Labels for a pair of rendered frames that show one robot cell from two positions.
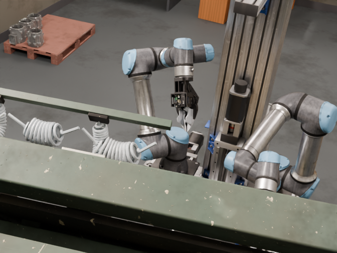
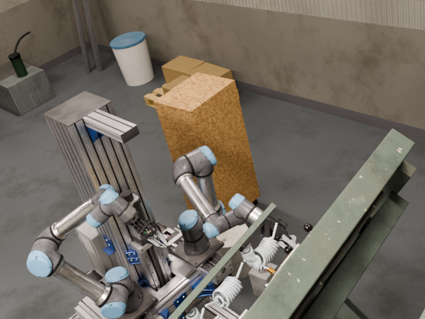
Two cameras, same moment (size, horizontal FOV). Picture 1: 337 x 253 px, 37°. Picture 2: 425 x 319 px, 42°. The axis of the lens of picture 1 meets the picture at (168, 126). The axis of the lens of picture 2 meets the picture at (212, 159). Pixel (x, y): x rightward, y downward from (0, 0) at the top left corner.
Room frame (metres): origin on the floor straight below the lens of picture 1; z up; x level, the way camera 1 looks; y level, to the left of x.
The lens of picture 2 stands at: (0.26, 1.20, 3.13)
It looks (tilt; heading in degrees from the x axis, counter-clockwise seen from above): 33 degrees down; 308
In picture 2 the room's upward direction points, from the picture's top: 15 degrees counter-clockwise
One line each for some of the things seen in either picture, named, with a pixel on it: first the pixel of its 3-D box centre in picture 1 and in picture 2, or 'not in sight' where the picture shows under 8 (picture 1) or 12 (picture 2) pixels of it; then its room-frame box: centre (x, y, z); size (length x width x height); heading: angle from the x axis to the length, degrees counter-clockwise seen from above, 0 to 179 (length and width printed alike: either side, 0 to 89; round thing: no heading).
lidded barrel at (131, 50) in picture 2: not in sight; (133, 59); (5.33, -4.09, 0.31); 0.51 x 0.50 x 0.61; 163
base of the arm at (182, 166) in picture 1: (174, 160); (126, 296); (2.04, -0.05, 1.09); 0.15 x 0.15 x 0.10
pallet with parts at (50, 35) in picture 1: (51, 30); not in sight; (5.58, 1.53, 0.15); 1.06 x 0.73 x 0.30; 163
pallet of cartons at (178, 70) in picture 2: not in sight; (188, 87); (4.16, -3.62, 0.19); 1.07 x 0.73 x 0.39; 163
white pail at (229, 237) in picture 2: not in sight; (233, 245); (2.25, -1.29, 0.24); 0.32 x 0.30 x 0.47; 73
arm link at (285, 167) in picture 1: (276, 170); (191, 224); (1.90, -0.53, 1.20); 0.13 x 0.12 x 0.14; 57
